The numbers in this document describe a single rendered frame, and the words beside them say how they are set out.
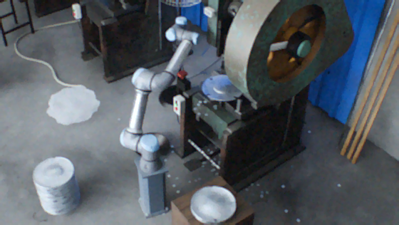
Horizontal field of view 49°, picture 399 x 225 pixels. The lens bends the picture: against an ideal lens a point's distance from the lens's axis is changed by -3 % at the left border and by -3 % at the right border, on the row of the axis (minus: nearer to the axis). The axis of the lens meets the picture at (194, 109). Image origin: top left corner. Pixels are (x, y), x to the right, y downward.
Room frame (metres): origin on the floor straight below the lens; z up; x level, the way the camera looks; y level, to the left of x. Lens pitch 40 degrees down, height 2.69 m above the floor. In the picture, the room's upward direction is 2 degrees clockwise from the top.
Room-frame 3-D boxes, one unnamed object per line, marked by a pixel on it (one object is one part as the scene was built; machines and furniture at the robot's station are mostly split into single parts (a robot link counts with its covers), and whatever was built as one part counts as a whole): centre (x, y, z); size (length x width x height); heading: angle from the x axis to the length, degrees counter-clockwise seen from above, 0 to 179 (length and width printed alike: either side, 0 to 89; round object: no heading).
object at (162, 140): (2.63, 0.35, 0.04); 0.30 x 0.30 x 0.07
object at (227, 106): (2.58, -0.29, 0.68); 0.45 x 0.30 x 0.06; 39
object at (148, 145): (2.06, 0.29, 0.62); 0.13 x 0.12 x 0.14; 64
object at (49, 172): (2.08, 0.99, 0.31); 0.29 x 0.29 x 0.01
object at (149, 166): (2.06, 0.28, 0.50); 0.15 x 0.15 x 0.10
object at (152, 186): (2.06, 0.28, 0.23); 0.19 x 0.19 x 0.45; 23
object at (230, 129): (2.46, -0.57, 0.45); 0.92 x 0.12 x 0.90; 129
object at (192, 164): (2.50, -0.18, 0.14); 0.59 x 0.10 x 0.05; 129
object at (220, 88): (2.50, -0.19, 0.78); 0.29 x 0.29 x 0.01
